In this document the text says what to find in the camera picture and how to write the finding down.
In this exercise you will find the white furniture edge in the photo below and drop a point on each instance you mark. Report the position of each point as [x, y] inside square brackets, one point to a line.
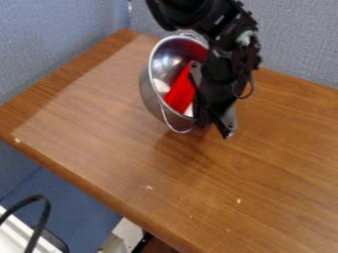
[16, 233]

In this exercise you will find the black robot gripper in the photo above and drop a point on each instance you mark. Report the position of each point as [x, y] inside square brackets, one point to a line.
[233, 59]

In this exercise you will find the white table leg bracket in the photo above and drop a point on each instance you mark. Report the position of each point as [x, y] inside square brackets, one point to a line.
[123, 239]

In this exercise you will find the black object near floor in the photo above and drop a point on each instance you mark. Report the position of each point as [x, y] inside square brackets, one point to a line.
[55, 241]

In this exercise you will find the red rectangular block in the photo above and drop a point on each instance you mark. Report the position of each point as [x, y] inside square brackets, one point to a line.
[182, 91]

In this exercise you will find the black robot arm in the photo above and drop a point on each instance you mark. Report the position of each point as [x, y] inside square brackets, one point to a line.
[185, 15]

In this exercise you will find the metal pot with handle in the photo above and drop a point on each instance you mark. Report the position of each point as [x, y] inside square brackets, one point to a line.
[171, 54]

